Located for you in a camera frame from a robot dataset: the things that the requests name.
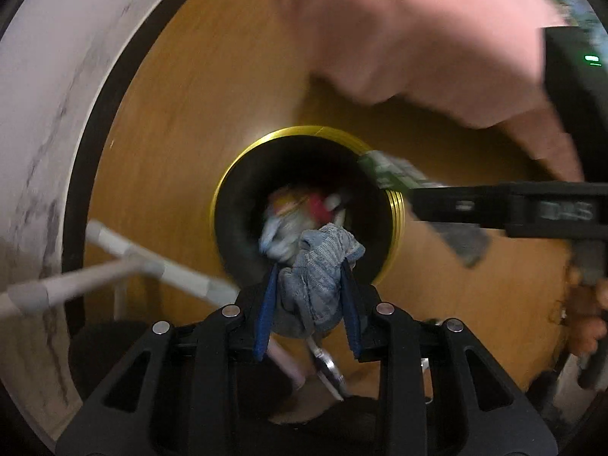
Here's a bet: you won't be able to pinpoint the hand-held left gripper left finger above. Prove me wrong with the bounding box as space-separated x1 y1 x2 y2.
56 265 281 456

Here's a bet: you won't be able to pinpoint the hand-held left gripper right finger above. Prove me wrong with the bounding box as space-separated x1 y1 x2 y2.
339 261 559 456

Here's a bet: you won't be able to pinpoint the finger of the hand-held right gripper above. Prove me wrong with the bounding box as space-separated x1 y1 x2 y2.
407 182 512 237

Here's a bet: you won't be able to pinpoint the grey sock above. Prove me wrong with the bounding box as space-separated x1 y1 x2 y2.
275 223 367 339

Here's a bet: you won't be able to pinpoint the green grey wrapper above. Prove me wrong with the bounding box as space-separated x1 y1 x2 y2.
358 149 493 269

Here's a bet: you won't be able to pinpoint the clothes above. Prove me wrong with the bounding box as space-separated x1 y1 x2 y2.
258 213 310 263

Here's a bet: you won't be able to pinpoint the yellow snack packet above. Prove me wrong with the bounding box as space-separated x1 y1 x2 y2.
269 188 309 215

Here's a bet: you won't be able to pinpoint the black gold-rimmed trash bin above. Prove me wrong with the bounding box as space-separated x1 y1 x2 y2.
209 125 407 291

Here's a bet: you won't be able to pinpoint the person's right forearm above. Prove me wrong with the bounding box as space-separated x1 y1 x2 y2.
270 0 586 184

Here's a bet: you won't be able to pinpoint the person's right hand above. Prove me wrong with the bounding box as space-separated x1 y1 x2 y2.
562 266 608 360

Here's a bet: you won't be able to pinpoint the pink stick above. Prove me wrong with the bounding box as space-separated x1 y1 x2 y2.
267 336 308 391

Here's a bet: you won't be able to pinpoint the white tube frame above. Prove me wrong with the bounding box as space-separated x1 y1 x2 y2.
0 220 239 320

